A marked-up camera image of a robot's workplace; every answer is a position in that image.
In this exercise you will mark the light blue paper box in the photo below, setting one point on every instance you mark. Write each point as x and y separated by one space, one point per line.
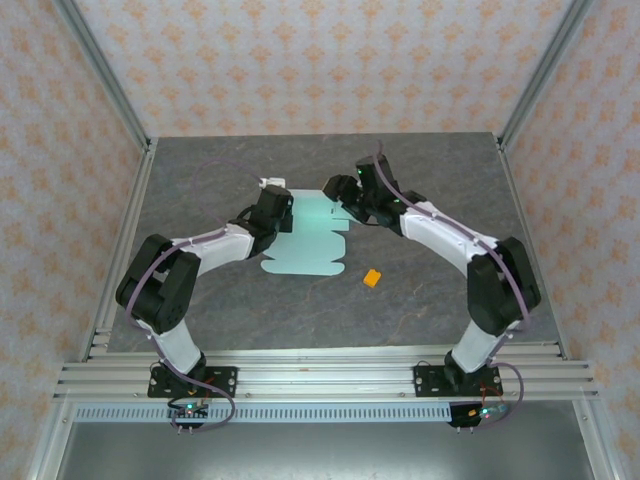
305 250

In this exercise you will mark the small orange block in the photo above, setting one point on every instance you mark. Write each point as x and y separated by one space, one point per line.
372 278

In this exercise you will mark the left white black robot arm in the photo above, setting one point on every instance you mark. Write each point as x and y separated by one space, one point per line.
175 345

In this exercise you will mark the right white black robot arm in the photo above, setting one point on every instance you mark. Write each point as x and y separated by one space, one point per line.
475 347

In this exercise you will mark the black controller board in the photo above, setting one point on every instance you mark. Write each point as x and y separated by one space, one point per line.
190 412
480 414

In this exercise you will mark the grey metal sheet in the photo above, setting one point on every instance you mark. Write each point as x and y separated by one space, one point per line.
325 450

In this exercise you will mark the aluminium side rail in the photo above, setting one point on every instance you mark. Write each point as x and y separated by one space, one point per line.
135 200
519 200

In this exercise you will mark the long aluminium mounting rail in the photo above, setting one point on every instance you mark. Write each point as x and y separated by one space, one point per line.
325 380

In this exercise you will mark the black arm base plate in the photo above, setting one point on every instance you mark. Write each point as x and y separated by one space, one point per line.
225 382
425 382

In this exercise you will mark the aluminium frame post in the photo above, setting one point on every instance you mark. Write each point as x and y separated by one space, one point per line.
102 65
550 65

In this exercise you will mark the aluminium frame leg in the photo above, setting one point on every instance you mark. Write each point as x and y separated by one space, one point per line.
46 450
597 450

